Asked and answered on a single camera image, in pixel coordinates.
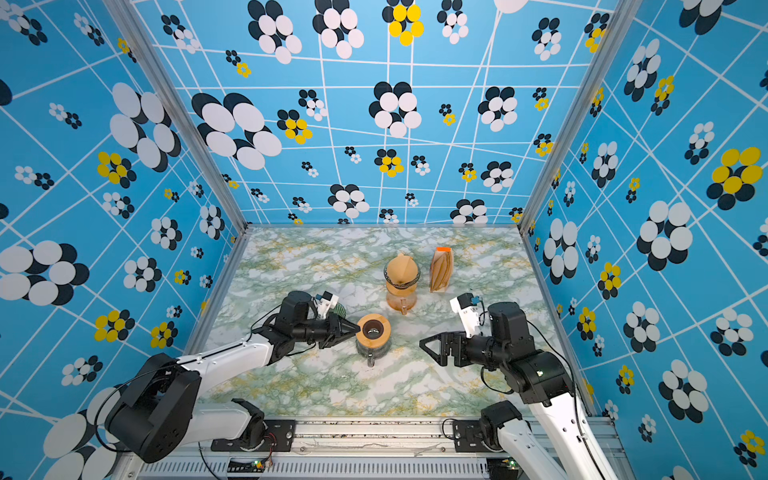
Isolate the green circuit board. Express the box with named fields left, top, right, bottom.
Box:
left=227, top=459, right=274, bottom=474
left=487, top=458, right=522, bottom=480

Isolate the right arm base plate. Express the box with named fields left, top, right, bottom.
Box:
left=452, top=419, right=503, bottom=453

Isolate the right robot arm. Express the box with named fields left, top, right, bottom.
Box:
left=419, top=295, right=617, bottom=479

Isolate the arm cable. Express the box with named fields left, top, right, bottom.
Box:
left=479, top=299, right=607, bottom=480
left=92, top=305, right=313, bottom=454

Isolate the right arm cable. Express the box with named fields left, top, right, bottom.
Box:
left=479, top=299, right=607, bottom=480

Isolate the aluminium front rail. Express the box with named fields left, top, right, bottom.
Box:
left=113, top=415, right=637, bottom=480

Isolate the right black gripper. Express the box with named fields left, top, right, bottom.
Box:
left=422, top=327, right=510, bottom=371

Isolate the orange coffee filter box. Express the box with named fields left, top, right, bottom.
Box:
left=430, top=247, right=454, bottom=292

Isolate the wooden ring holder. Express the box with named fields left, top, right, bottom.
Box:
left=356, top=314, right=392, bottom=349
left=385, top=282, right=418, bottom=297

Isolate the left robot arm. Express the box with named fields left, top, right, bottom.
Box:
left=97, top=291, right=361, bottom=464

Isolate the left green circuit board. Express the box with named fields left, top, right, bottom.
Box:
left=227, top=459, right=274, bottom=474

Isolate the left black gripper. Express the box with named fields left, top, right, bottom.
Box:
left=293, top=313, right=361, bottom=350

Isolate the right green circuit board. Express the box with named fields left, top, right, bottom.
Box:
left=487, top=458, right=522, bottom=480

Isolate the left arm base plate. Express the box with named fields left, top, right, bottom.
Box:
left=210, top=419, right=297, bottom=453

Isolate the grey glass pitcher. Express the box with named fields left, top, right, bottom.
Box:
left=356, top=342, right=390, bottom=368

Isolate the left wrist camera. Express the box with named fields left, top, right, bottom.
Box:
left=314, top=291, right=339, bottom=320

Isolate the green glass dripper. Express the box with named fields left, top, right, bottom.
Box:
left=332, top=303, right=347, bottom=318

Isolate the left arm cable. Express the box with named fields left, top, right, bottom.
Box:
left=92, top=305, right=313, bottom=454

